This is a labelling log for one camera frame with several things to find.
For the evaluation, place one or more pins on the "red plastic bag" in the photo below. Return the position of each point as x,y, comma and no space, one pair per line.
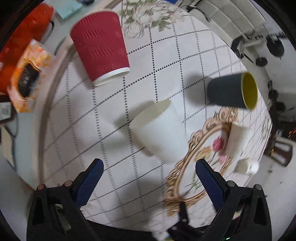
34,26

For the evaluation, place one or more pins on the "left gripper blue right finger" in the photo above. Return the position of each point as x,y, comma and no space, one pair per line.
241,212

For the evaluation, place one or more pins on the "dark green yellow-lined cup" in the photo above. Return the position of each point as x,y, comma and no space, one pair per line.
237,90

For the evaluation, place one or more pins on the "white floral mug right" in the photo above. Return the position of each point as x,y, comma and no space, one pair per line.
247,166

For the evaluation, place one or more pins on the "white padded chair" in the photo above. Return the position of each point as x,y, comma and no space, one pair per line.
235,17

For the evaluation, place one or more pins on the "orange tissue box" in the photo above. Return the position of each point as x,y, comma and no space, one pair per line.
28,76

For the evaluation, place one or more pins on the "white floral mug centre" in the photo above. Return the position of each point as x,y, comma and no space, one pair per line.
239,137

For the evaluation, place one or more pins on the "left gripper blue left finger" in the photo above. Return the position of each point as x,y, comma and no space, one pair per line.
55,212

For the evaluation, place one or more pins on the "plain white cup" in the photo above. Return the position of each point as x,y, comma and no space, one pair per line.
160,130

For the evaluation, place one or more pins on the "red ribbed paper cup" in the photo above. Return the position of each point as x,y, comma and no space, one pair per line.
99,42

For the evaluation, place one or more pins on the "white floral mug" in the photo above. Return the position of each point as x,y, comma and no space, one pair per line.
239,137
247,166

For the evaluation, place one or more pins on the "patterned floral tablecloth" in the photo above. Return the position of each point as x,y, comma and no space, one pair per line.
174,56

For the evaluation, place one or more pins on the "teal notebook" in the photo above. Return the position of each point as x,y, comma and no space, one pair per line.
66,9

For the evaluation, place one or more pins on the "barbell with weight plates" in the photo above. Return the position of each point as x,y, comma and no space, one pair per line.
272,41

